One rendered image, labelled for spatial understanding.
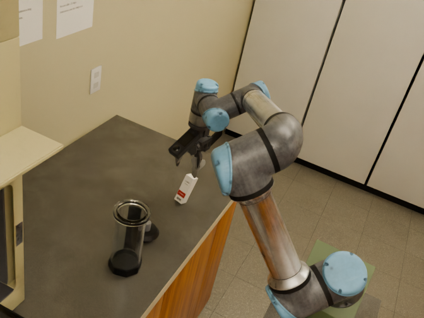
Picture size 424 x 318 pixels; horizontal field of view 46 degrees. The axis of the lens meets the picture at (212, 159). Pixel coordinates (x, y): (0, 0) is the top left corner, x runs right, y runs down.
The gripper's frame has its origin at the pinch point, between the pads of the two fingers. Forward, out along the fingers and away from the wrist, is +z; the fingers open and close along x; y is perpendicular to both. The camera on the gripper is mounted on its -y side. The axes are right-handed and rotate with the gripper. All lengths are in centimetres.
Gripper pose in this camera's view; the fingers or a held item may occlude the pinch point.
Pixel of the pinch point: (185, 170)
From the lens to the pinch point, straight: 178.2
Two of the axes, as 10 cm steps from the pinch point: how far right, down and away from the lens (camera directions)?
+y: 6.2, -3.5, 7.0
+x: -7.6, -5.0, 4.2
